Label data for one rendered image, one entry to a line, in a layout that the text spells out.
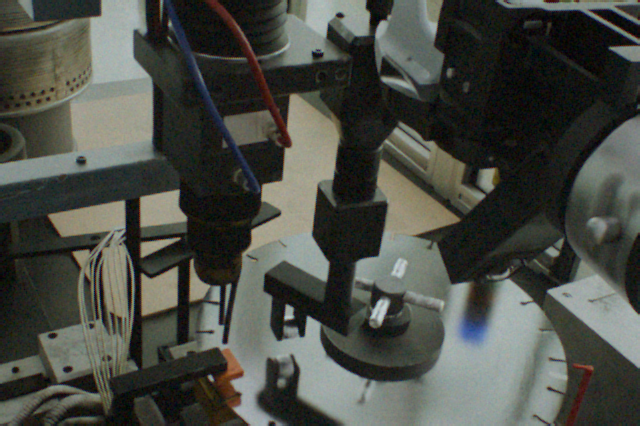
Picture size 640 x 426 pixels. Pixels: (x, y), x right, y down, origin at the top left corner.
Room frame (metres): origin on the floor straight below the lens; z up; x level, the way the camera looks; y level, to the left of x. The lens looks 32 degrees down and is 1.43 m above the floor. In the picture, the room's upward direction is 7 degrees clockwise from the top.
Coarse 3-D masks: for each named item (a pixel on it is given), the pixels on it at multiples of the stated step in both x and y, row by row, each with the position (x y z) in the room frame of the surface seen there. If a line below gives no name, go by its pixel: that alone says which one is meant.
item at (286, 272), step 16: (272, 272) 0.55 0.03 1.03; (288, 272) 0.55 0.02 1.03; (304, 272) 0.56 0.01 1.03; (336, 272) 0.52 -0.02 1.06; (352, 272) 0.52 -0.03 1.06; (272, 288) 0.54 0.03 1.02; (288, 288) 0.54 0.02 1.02; (304, 288) 0.53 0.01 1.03; (320, 288) 0.54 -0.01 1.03; (336, 288) 0.51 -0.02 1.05; (352, 288) 0.52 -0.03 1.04; (272, 304) 0.55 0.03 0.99; (288, 304) 0.53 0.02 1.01; (304, 304) 0.53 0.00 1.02; (320, 304) 0.52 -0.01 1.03; (336, 304) 0.51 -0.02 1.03; (352, 304) 0.52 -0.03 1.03; (272, 320) 0.55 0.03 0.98; (304, 320) 0.54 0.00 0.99; (320, 320) 0.52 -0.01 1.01; (336, 320) 0.51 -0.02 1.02; (352, 320) 0.51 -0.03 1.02
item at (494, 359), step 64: (256, 256) 0.68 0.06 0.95; (320, 256) 0.69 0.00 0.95; (384, 256) 0.71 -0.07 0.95; (256, 320) 0.58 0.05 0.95; (448, 320) 0.61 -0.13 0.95; (512, 320) 0.63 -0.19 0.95; (256, 384) 0.50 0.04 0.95; (320, 384) 0.51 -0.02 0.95; (384, 384) 0.52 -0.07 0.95; (448, 384) 0.53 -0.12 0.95; (512, 384) 0.54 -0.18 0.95
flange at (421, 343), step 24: (408, 312) 0.59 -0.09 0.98; (432, 312) 0.61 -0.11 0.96; (336, 336) 0.56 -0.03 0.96; (360, 336) 0.56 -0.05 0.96; (384, 336) 0.56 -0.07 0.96; (408, 336) 0.57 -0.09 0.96; (432, 336) 0.58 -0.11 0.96; (360, 360) 0.54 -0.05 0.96; (384, 360) 0.54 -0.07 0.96; (408, 360) 0.54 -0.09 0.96; (432, 360) 0.55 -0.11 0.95
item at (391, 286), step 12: (396, 264) 0.62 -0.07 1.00; (384, 276) 0.60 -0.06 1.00; (396, 276) 0.60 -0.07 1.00; (360, 288) 0.59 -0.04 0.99; (372, 288) 0.58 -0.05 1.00; (384, 288) 0.58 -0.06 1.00; (396, 288) 0.58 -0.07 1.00; (372, 300) 0.58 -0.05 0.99; (384, 300) 0.57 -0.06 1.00; (396, 300) 0.57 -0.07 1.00; (408, 300) 0.58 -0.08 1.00; (420, 300) 0.58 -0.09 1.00; (432, 300) 0.58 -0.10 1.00; (372, 312) 0.58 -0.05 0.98; (384, 312) 0.55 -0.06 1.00; (396, 312) 0.57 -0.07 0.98; (372, 324) 0.54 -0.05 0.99
